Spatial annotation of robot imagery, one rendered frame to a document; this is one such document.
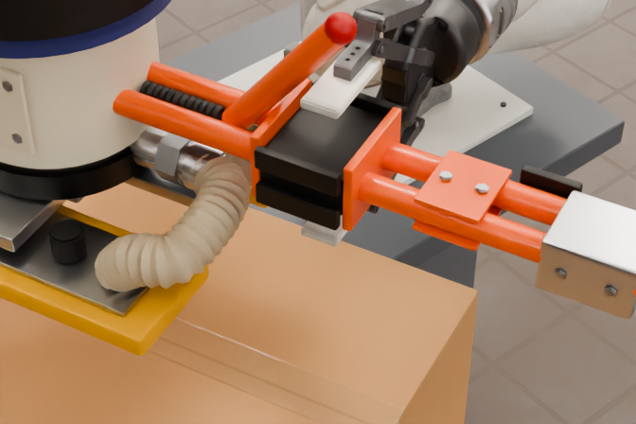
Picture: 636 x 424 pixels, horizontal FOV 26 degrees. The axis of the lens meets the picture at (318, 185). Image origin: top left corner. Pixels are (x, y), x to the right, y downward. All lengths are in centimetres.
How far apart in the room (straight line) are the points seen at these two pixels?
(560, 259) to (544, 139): 89
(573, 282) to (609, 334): 168
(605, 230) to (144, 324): 35
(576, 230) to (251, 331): 43
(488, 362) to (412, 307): 124
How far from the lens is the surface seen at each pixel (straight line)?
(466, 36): 112
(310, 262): 136
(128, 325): 106
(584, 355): 259
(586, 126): 186
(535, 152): 181
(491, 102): 187
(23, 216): 112
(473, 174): 99
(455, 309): 132
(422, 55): 109
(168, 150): 110
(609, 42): 336
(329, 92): 98
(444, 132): 181
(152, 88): 108
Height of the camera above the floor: 189
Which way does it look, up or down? 41 degrees down
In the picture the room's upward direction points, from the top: straight up
